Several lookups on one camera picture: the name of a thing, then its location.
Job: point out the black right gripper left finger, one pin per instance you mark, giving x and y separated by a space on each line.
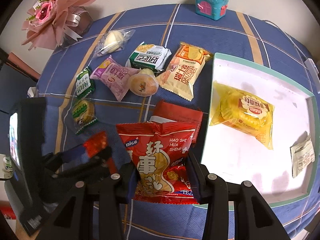
73 218

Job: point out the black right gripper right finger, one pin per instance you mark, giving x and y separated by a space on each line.
253 217

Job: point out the small red snack packet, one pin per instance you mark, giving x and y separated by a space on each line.
97 148

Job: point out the green round biscuit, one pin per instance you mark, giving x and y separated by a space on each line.
83 114

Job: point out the small green white packet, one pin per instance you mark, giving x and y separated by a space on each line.
84 85

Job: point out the large red peanut snack bag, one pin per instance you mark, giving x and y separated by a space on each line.
159 152

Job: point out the yellow bread package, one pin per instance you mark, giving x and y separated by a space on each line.
242 111

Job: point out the purple swiss roll package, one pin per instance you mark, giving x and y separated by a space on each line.
114 76

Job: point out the red box-shaped snack pack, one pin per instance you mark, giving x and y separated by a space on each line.
169 112

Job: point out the small beige sachet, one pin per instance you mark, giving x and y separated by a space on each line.
302 154

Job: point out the white blue tissue pack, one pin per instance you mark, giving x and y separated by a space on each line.
33 92

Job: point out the white tray with teal rim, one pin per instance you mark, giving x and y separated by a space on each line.
237 157

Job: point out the blue plaid tablecloth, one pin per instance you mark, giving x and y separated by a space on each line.
235 34

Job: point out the round bun in clear wrap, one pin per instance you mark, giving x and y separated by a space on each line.
143 83

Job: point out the white bun in clear wrap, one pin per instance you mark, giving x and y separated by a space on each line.
112 41

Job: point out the cream swiss roll package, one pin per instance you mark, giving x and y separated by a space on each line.
183 70

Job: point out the pink flower bouquet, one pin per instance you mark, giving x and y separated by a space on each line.
47 22

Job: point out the green white cracker pack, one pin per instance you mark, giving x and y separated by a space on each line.
149 56

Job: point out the teal house-shaped box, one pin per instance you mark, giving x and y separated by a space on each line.
213 9

